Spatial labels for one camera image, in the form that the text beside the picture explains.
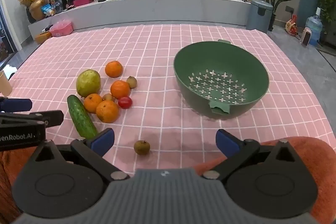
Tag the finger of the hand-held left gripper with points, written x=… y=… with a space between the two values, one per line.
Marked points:
x=50 y=117
x=15 y=104

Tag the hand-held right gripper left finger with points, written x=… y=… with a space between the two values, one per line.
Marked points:
x=103 y=138

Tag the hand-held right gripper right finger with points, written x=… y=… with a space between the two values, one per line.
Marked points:
x=225 y=142

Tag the orange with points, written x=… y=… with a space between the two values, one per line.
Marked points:
x=114 y=69
x=120 y=89
x=107 y=111
x=92 y=103

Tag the green cucumber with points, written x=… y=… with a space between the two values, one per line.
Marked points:
x=80 y=116

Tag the small brown kiwi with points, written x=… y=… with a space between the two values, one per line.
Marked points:
x=141 y=147
x=131 y=82
x=108 y=97

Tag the red tomato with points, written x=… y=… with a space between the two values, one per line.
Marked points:
x=125 y=102

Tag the green guava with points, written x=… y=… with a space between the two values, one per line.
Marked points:
x=88 y=82

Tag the green colander bowl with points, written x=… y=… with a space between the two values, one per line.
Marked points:
x=236 y=61

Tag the brown paper cup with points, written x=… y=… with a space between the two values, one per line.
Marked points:
x=4 y=83

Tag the orange box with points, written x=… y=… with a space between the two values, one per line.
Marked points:
x=42 y=37

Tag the orange upholstered chair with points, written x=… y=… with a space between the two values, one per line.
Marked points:
x=312 y=149

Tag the pink basket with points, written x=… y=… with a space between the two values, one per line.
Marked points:
x=61 y=29

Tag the gold vase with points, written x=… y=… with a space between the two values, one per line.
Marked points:
x=36 y=10

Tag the pink checked tablecloth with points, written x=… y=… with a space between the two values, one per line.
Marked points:
x=157 y=56

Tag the magenta box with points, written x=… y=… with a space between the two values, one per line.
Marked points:
x=83 y=1

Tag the grey pedal trash can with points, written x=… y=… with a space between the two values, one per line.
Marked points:
x=258 y=16

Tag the small white heater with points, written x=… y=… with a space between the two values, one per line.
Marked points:
x=306 y=36

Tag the red gift bag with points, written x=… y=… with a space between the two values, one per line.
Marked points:
x=291 y=26

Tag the long grey television console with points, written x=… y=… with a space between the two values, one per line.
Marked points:
x=157 y=10

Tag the blue water jug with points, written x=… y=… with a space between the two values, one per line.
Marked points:
x=314 y=27

